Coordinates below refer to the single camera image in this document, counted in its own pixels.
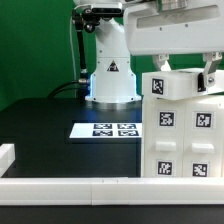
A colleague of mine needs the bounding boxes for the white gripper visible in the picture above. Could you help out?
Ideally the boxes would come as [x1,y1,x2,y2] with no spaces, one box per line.
[124,3,224,92]

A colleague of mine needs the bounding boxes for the white cabinet top block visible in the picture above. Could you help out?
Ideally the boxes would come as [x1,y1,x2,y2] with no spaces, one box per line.
[142,68,224,100]

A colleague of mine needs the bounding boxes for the white cabinet door panel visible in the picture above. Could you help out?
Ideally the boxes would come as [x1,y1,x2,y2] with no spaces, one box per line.
[182,96,224,177]
[152,100,183,177]

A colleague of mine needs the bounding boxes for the white cabinet body box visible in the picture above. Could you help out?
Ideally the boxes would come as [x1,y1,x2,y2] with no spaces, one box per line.
[140,94,224,178]

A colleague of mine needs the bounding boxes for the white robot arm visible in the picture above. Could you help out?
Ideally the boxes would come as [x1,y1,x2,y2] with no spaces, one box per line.
[73,0,224,103]

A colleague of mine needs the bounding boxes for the white side fence block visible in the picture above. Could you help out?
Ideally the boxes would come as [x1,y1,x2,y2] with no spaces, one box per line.
[0,144,15,178]

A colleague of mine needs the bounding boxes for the white obstacle fence bar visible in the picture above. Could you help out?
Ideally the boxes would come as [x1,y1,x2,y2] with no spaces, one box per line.
[0,177,224,206]

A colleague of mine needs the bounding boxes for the grey depth camera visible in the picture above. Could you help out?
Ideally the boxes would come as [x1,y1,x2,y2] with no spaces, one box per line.
[91,2,123,17]

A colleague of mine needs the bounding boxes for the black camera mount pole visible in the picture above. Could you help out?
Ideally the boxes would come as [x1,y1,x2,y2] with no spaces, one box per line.
[71,8,101,100]

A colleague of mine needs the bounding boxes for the white AprilTag base plate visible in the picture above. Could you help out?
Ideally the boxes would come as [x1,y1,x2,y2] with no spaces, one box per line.
[69,122,142,139]

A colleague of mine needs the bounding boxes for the black cable bundle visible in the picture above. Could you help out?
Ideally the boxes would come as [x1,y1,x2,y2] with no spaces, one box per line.
[46,79,90,100]

